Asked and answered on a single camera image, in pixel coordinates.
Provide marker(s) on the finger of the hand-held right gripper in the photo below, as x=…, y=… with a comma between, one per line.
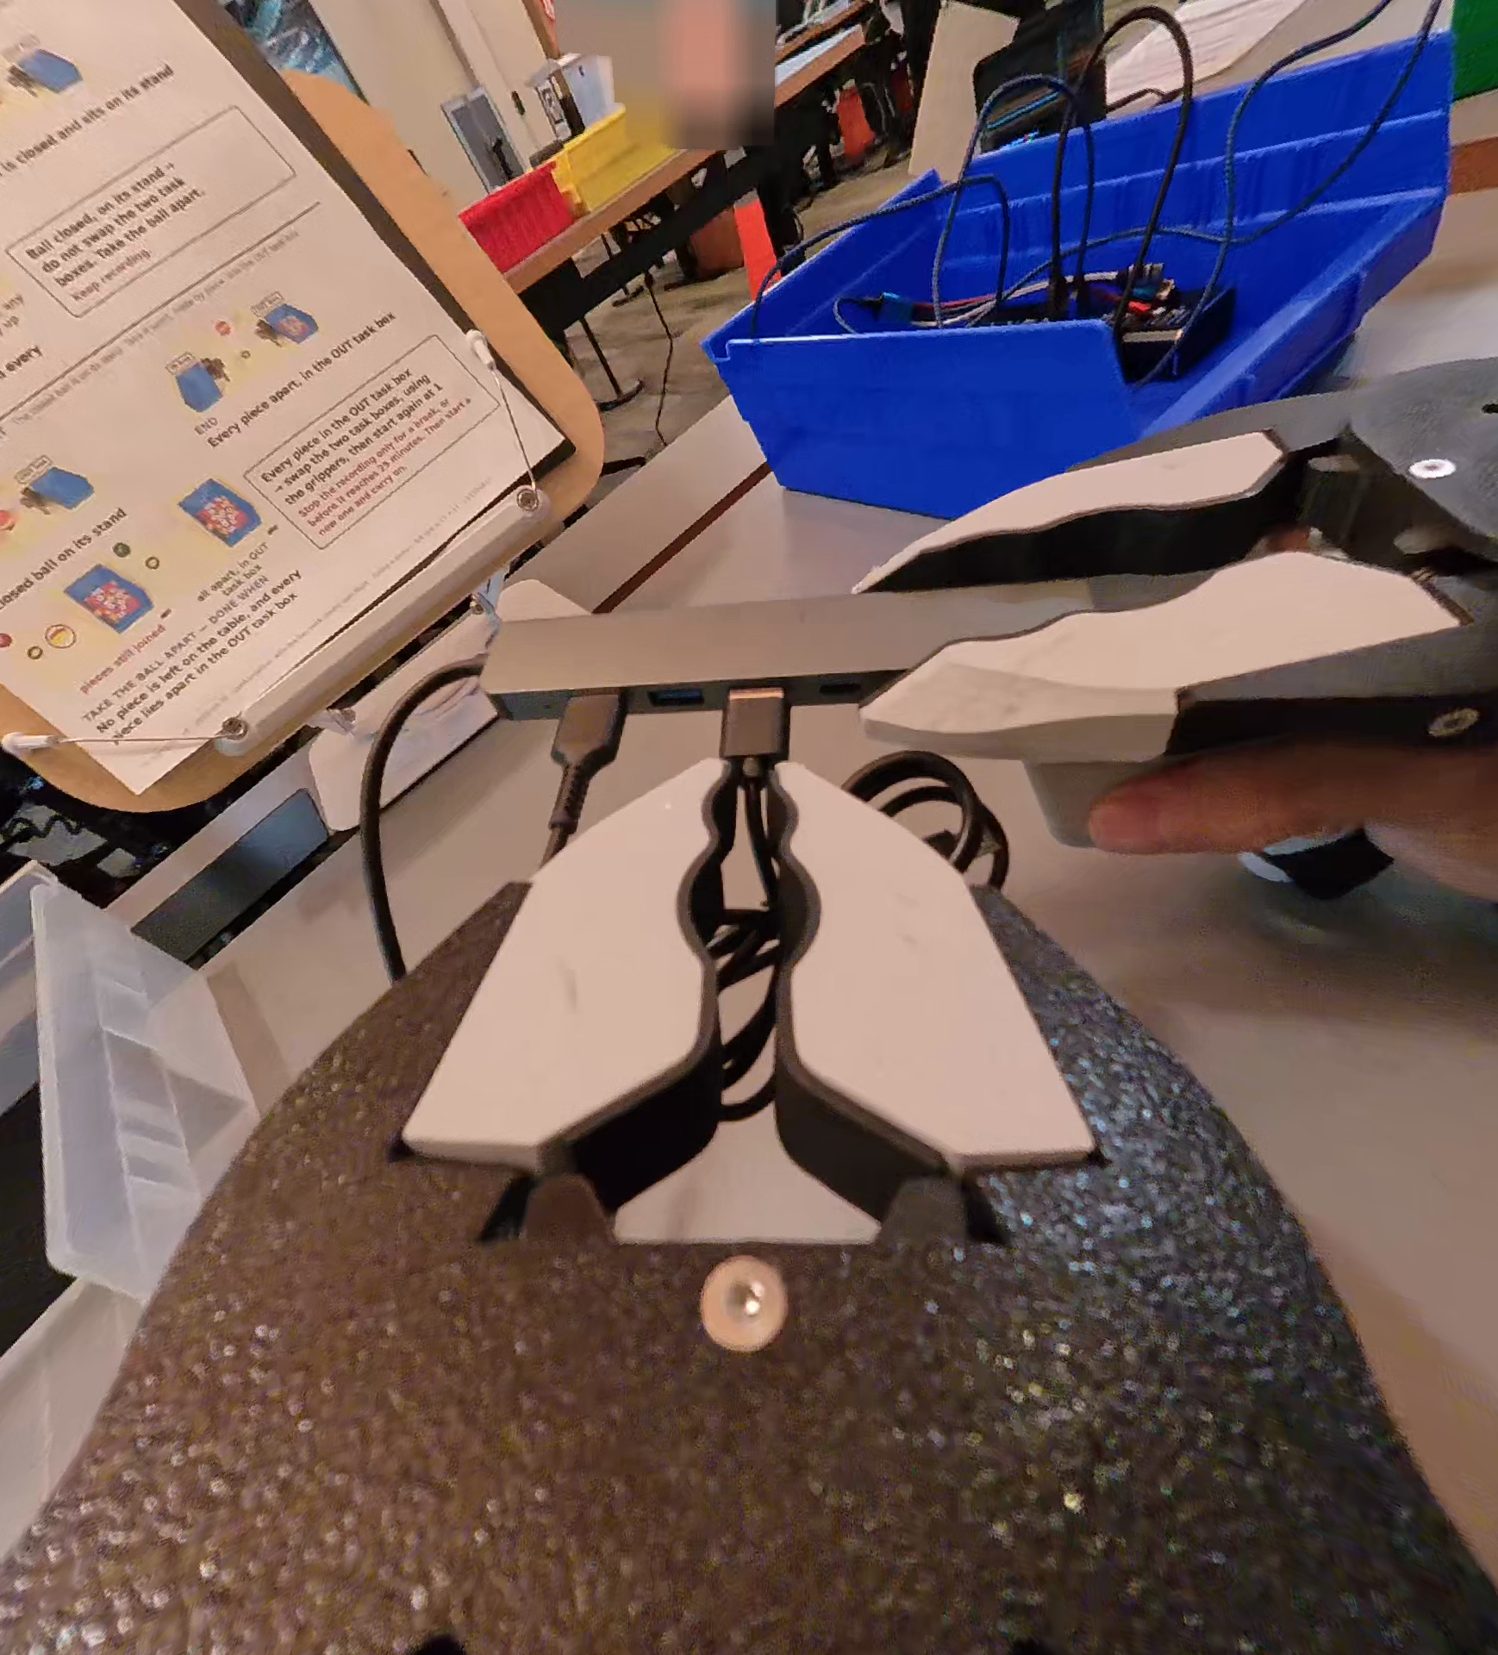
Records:
x=1150, y=648
x=1125, y=483

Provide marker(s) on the grey desk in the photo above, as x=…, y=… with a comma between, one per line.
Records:
x=1281, y=1032

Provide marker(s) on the tangle of dark adapters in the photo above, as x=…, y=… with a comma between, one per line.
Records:
x=1150, y=324

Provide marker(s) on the blue plastic bin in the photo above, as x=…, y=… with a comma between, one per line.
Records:
x=929, y=385

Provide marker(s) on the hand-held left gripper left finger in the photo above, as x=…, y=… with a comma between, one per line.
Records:
x=567, y=1008

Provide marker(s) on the yellow plastic bin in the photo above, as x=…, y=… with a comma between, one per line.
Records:
x=612, y=160

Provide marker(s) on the instruction sheet on wooden stand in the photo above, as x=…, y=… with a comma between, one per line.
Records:
x=530, y=385

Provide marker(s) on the printed instruction sheet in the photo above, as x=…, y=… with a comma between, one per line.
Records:
x=179, y=385

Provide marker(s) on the grey USB hub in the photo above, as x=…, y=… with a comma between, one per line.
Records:
x=699, y=652

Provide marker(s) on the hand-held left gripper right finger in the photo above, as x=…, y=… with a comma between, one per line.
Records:
x=929, y=1032

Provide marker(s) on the person's right hand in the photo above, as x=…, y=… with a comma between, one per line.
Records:
x=1472, y=812

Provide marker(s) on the wooden-edged table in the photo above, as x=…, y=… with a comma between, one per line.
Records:
x=825, y=56

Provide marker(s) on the red plastic bin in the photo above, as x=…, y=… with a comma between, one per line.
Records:
x=517, y=219

